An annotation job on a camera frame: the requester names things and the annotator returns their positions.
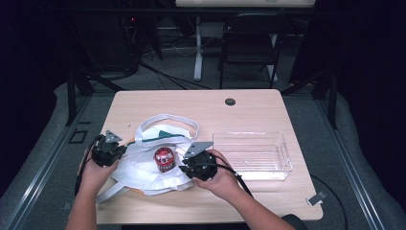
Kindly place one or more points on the clear plastic tray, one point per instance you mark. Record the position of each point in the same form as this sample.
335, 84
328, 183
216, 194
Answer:
255, 156

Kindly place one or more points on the white patterned tote bag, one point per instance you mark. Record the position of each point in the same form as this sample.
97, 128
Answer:
143, 179

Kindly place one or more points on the white table leg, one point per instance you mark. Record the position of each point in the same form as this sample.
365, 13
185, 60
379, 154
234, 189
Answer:
198, 57

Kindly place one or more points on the person's right hand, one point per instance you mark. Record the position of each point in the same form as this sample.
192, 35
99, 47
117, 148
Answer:
220, 183

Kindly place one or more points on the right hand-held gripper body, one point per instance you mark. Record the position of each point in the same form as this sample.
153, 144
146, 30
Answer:
201, 166

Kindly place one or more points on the dark round table grommet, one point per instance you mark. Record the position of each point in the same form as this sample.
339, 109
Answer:
230, 102

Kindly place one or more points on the black chair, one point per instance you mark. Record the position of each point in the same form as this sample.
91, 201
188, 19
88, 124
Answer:
249, 44

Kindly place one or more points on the person's dark clothed knee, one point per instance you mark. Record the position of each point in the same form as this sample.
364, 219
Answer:
295, 223

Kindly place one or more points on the red candy can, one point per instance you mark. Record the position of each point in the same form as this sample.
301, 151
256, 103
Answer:
164, 159

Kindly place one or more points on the aluminium floor rail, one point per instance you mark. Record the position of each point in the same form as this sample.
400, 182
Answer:
354, 179
38, 179

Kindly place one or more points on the dark equipment with red light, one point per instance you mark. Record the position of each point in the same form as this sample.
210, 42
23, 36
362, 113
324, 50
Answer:
134, 35

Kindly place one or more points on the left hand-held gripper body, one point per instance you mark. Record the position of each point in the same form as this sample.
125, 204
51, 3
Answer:
107, 153

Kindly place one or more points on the person's left hand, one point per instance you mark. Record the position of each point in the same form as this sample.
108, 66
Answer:
92, 175

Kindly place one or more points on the black metal stand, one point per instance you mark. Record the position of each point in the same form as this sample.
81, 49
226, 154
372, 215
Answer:
333, 102
71, 96

